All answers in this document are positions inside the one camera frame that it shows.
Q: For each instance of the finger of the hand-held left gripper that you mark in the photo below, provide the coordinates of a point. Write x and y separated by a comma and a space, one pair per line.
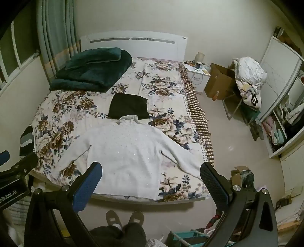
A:
25, 165
4, 158

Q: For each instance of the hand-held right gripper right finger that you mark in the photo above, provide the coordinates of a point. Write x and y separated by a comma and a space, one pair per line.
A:
213, 187

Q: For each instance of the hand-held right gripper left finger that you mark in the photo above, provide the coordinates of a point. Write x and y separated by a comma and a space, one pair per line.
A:
87, 187

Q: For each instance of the white towel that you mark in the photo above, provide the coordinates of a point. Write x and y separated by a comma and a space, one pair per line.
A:
123, 154

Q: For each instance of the pile of mixed clothes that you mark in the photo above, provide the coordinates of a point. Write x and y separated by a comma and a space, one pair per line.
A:
249, 96

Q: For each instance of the black white striped garment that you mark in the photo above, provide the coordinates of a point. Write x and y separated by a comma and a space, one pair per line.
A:
26, 140

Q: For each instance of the small open cardboard box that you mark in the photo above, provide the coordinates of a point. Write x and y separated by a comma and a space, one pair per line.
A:
237, 177

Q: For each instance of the person's left slipper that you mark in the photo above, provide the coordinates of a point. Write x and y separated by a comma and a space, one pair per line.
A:
112, 218

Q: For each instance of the person's slipper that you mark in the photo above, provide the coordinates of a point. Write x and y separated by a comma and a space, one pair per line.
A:
136, 217
112, 218

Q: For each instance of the teal storage rack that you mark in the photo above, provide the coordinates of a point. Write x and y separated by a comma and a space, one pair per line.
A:
187, 236

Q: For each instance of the person's right slipper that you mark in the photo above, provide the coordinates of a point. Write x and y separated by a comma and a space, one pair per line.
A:
136, 217

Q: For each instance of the person's dark trousers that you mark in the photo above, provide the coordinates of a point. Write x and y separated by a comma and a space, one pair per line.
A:
118, 236

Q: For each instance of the floral plush blanket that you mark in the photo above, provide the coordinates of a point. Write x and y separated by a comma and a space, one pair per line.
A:
71, 106

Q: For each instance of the brown checkered bed sheet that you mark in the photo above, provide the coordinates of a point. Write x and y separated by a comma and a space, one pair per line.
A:
199, 114

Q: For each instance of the metal folding chair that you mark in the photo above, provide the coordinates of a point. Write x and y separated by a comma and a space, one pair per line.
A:
234, 104

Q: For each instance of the black folded cloth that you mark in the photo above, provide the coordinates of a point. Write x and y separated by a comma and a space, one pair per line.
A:
128, 105

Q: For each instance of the small orange bottle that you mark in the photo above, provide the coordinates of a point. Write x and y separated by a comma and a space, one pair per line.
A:
216, 95

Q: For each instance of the white framed window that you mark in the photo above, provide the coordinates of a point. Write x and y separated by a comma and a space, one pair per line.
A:
14, 54

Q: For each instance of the large cardboard box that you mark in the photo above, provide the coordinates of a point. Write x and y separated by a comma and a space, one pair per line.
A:
219, 80

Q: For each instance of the white nightstand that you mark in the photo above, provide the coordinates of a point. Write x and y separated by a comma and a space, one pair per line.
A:
198, 79

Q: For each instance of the dark green plush blanket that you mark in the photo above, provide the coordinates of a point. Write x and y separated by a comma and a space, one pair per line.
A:
95, 76

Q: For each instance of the white crumpled bundle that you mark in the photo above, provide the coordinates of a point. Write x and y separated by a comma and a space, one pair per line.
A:
251, 71

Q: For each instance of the dark green plush pillow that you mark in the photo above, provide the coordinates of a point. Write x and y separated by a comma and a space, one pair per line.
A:
95, 55

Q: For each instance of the small table lamp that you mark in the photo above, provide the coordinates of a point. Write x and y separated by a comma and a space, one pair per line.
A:
200, 58

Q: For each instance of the white wardrobe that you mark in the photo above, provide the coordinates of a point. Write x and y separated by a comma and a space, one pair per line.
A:
273, 71

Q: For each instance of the green curtain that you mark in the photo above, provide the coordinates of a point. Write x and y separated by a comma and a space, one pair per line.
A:
57, 35

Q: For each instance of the white bed headboard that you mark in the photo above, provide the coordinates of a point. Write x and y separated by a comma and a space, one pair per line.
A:
133, 47

